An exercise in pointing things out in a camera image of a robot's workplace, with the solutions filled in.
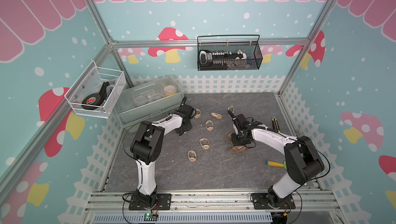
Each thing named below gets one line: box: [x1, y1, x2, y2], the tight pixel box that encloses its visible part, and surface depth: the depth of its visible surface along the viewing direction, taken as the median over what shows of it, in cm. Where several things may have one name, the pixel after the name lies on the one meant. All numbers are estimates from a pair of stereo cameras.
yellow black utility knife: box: [271, 116, 282, 133], surface depth 104 cm
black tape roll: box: [81, 93, 102, 110], surface depth 70 cm
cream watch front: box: [187, 149, 197, 162], surface depth 91 cm
